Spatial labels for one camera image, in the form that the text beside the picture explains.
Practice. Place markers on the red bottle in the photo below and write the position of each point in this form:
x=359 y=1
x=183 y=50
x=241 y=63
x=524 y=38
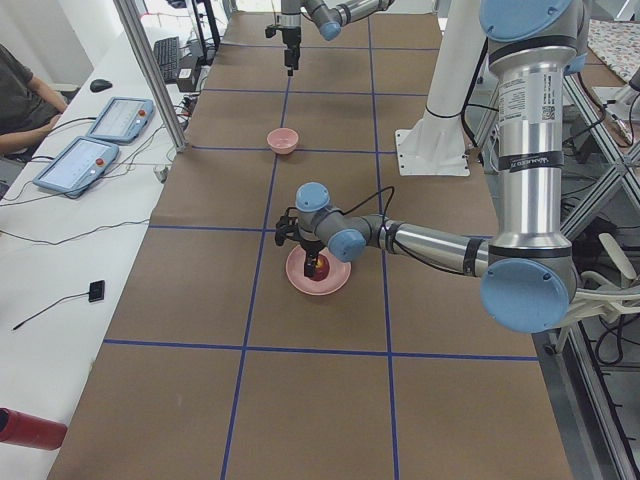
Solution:
x=21 y=429

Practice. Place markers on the aluminium frame post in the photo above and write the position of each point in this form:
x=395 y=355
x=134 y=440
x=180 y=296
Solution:
x=129 y=17

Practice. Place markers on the red apple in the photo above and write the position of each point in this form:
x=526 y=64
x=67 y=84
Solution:
x=322 y=268

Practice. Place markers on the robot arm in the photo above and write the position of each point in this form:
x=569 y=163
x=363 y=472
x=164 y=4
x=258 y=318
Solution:
x=528 y=278
x=328 y=21

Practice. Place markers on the small black square device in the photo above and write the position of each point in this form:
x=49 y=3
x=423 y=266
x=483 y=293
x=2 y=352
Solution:
x=96 y=291

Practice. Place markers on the far blue teach pendant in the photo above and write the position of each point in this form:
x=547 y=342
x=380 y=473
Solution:
x=122 y=120

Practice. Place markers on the black keyboard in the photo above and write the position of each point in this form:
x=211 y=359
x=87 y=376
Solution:
x=167 y=55

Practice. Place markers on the brown paper table cover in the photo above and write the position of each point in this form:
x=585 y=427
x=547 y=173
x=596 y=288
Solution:
x=215 y=367

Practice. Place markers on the seated person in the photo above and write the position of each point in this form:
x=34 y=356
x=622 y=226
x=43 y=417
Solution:
x=30 y=108

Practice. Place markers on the pink plate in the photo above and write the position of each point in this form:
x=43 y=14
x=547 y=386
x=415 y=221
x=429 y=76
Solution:
x=338 y=276

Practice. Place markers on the black computer mouse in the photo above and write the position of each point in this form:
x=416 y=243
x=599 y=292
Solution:
x=99 y=85

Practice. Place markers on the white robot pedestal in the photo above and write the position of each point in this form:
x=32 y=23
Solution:
x=435 y=145

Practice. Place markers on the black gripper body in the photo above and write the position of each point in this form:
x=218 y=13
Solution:
x=291 y=39
x=312 y=245

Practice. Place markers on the near blue teach pendant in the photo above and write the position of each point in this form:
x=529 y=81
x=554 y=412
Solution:
x=77 y=167

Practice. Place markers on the pink bowl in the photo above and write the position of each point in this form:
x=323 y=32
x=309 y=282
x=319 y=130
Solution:
x=283 y=141

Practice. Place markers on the blue teach pendant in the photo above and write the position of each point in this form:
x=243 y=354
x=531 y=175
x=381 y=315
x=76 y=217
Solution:
x=122 y=120
x=77 y=167

